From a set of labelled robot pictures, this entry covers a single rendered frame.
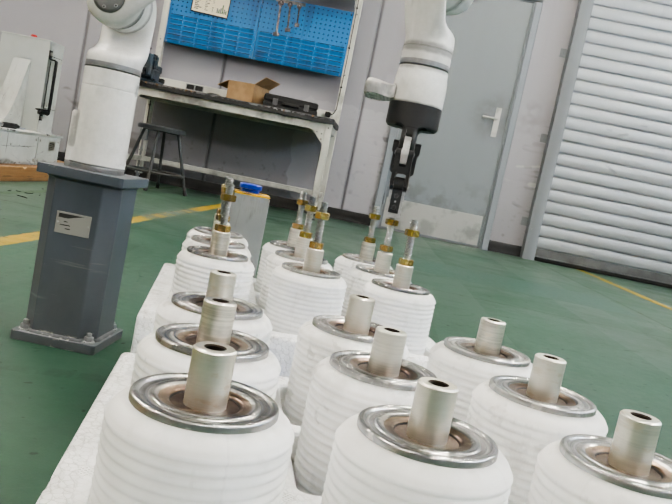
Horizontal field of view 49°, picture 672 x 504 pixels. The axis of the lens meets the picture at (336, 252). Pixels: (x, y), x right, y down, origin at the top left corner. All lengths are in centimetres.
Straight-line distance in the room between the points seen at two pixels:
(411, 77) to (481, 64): 528
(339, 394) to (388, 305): 44
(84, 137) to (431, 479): 103
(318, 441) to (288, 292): 41
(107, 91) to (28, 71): 343
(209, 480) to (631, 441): 23
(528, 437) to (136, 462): 27
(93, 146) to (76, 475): 89
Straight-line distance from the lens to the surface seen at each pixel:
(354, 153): 618
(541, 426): 51
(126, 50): 132
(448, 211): 620
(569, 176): 631
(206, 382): 37
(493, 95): 628
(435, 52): 103
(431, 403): 39
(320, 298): 88
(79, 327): 130
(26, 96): 471
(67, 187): 129
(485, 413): 52
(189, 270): 88
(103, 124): 129
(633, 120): 647
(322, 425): 49
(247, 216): 128
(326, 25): 618
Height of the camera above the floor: 38
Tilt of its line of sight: 6 degrees down
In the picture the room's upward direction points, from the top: 12 degrees clockwise
